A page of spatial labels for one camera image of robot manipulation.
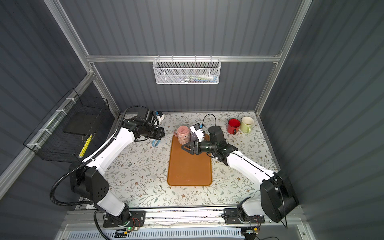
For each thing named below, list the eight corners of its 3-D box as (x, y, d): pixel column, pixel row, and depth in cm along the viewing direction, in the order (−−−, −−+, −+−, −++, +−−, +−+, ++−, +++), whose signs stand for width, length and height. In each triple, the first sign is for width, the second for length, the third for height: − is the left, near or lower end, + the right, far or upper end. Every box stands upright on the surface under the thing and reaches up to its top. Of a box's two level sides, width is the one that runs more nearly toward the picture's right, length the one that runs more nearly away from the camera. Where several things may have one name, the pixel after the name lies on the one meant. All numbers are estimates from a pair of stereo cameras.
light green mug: (237, 134, 109) (240, 125, 101) (240, 124, 115) (243, 115, 107) (248, 137, 107) (252, 128, 99) (250, 127, 114) (254, 118, 106)
